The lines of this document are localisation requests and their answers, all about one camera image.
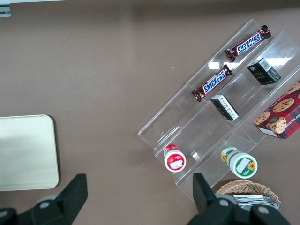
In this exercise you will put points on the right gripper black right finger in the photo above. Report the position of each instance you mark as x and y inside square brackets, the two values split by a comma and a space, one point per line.
[211, 211]

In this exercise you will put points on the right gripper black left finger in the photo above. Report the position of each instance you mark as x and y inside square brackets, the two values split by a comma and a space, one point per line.
[68, 201]

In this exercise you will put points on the red tartan cookie box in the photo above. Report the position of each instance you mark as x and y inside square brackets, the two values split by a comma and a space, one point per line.
[281, 112]

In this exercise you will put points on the clear acrylic stepped shelf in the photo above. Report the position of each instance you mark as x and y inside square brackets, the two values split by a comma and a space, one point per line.
[187, 122]

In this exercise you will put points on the small black carton box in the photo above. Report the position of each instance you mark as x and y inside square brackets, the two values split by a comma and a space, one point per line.
[263, 72]
[225, 107]

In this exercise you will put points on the light tan wicker basket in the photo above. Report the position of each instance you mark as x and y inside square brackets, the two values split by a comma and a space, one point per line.
[246, 186]

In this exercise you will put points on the cream rectangular plastic tray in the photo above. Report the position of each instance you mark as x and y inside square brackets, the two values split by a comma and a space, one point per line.
[28, 152]

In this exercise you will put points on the red lidded white cup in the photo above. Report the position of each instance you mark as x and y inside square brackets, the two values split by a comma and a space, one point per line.
[174, 161]

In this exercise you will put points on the green sunflower lidded cup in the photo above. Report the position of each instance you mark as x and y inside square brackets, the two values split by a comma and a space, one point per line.
[241, 164]

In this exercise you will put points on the Snickers chocolate bar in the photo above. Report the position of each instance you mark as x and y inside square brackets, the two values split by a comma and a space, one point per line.
[248, 43]
[212, 83]

